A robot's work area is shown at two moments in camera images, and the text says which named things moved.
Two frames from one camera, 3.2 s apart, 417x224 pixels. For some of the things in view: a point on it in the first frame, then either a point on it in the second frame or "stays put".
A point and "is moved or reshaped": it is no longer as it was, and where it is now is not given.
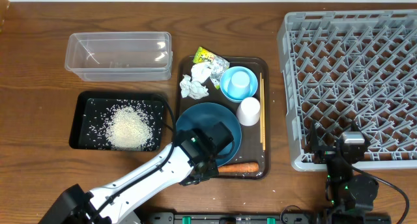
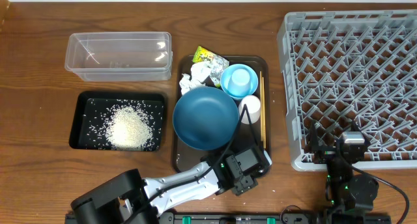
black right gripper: (328, 154) stays put
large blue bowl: (202, 115) is moved or reshaped
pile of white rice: (128, 129) stays put
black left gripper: (220, 137) -> (249, 133)
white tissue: (201, 71) stays put
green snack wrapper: (219, 64) stays put
